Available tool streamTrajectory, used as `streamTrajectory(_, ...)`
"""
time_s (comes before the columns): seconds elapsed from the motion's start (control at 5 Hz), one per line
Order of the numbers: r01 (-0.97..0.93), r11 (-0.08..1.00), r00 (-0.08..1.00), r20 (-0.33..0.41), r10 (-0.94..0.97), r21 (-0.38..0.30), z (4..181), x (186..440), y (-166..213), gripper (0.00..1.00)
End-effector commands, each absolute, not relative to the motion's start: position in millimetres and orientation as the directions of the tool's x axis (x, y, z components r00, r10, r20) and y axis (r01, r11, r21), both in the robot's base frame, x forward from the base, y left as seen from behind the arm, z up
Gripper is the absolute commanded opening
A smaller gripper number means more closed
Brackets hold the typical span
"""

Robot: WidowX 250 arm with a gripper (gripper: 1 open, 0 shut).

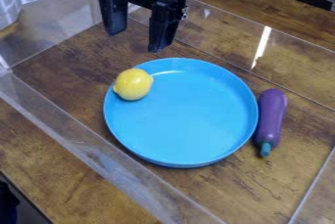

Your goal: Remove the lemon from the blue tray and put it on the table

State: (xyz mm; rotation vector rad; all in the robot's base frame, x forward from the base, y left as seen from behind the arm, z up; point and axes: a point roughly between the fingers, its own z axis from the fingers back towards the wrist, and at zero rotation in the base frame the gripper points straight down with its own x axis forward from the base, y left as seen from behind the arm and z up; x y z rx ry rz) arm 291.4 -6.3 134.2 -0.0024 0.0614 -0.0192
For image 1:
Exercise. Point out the yellow lemon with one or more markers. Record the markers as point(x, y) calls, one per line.
point(133, 84)

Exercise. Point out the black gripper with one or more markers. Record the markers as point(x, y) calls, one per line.
point(166, 14)

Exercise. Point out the blue round tray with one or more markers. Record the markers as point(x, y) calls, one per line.
point(194, 119)

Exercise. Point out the purple toy eggplant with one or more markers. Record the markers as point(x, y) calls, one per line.
point(272, 107)

